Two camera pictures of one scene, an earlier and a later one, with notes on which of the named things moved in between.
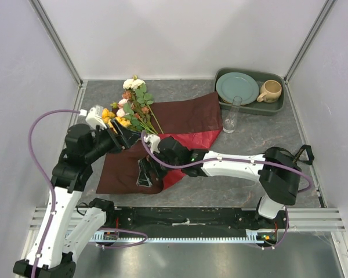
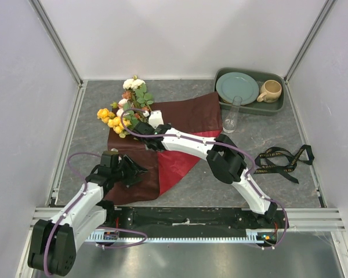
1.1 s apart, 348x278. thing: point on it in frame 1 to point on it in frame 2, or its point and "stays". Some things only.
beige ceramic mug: x=271 y=90 stays
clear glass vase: x=229 y=124 stays
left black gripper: x=129 y=137 to x=126 y=182
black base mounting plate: x=258 y=227 stays
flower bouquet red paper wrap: x=196 y=120 stays
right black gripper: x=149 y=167 to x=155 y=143
